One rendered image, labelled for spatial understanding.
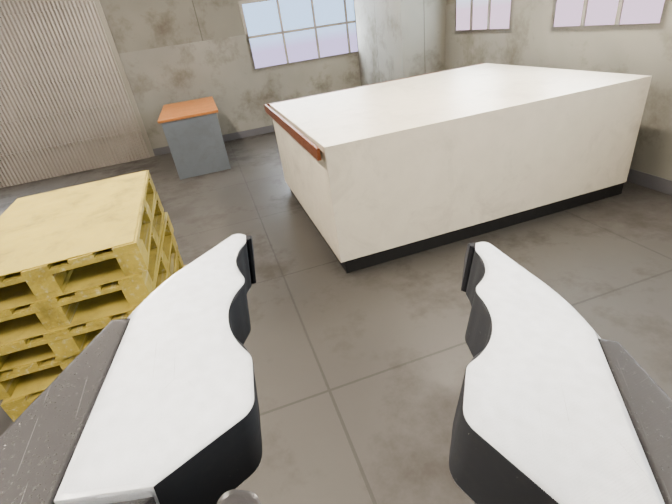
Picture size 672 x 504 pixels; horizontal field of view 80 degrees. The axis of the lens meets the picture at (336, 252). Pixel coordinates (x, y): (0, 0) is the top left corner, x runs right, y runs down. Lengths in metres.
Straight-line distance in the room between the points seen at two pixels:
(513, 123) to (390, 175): 0.98
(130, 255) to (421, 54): 5.37
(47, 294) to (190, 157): 4.09
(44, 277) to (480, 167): 2.70
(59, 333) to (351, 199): 1.78
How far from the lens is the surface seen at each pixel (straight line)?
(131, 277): 2.05
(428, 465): 1.93
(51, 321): 2.22
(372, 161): 2.73
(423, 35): 6.58
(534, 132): 3.40
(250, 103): 7.68
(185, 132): 5.91
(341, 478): 1.92
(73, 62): 7.72
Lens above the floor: 1.64
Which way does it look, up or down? 30 degrees down
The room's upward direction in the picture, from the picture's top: 8 degrees counter-clockwise
